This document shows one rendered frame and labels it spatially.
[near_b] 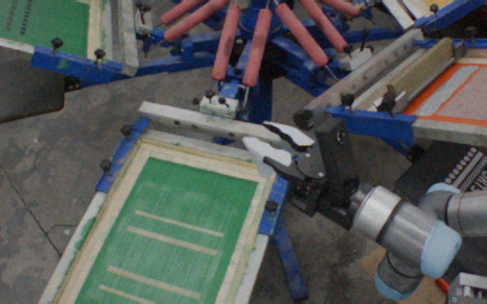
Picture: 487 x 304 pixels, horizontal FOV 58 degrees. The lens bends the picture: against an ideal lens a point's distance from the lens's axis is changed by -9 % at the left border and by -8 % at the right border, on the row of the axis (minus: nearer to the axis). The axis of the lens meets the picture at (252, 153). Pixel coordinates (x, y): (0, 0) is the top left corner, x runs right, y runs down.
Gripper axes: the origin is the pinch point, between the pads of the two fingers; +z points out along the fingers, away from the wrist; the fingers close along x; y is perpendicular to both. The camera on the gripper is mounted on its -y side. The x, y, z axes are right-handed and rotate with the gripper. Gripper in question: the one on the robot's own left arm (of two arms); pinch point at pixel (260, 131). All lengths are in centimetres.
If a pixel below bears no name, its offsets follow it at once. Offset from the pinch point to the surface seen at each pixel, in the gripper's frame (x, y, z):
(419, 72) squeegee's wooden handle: 86, 28, -2
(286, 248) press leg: 83, 153, 29
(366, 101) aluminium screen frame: 77, 42, 10
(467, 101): 80, 26, -20
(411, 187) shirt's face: 74, 63, -16
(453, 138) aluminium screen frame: 58, 25, -23
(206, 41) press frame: 82, 56, 87
